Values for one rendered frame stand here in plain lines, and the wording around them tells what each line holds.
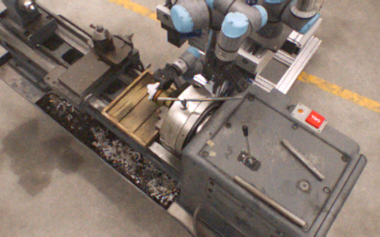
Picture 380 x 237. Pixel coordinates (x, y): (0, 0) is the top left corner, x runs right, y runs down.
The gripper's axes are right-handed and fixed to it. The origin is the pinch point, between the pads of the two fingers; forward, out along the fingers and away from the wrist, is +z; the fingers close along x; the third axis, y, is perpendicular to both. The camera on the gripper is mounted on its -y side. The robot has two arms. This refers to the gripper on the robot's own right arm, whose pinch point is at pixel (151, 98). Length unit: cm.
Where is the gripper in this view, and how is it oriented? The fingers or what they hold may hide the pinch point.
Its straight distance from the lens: 164.6
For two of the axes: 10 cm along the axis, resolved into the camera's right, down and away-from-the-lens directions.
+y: -7.8, -5.6, 2.9
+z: -6.3, 6.7, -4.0
